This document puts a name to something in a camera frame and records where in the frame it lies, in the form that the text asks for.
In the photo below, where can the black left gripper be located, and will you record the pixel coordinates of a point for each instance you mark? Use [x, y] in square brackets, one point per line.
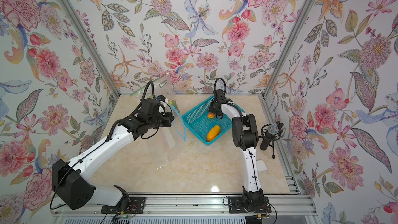
[168, 121]

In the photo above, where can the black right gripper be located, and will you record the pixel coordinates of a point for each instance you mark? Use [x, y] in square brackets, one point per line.
[211, 108]

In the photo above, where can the red mango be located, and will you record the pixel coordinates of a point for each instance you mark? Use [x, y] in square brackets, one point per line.
[210, 115]

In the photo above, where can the yellow mango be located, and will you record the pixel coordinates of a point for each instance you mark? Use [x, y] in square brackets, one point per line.
[213, 133]

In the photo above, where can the clear blue-zipper zip bag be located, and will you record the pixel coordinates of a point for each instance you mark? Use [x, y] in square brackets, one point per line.
[175, 135]

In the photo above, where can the clear green-print zip bag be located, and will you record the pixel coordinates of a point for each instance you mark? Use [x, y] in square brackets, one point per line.
[160, 86]

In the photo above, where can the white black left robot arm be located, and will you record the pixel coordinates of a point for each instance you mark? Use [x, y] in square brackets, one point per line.
[70, 180]

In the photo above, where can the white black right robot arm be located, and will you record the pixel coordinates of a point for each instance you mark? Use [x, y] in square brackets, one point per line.
[245, 137]

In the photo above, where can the teal plastic basket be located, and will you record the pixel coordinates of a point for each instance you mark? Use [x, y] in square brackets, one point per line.
[199, 124]

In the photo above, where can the black microphone on tripod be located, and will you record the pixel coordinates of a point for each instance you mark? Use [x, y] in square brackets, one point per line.
[270, 134]

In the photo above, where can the white flat pad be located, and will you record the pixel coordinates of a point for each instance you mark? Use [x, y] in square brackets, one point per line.
[261, 166]

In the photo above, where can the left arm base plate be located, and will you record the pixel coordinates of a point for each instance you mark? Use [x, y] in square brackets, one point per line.
[133, 205]

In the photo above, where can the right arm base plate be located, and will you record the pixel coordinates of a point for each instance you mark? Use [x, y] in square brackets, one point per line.
[237, 205]

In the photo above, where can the aluminium front rail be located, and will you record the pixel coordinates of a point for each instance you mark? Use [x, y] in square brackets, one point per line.
[195, 209]

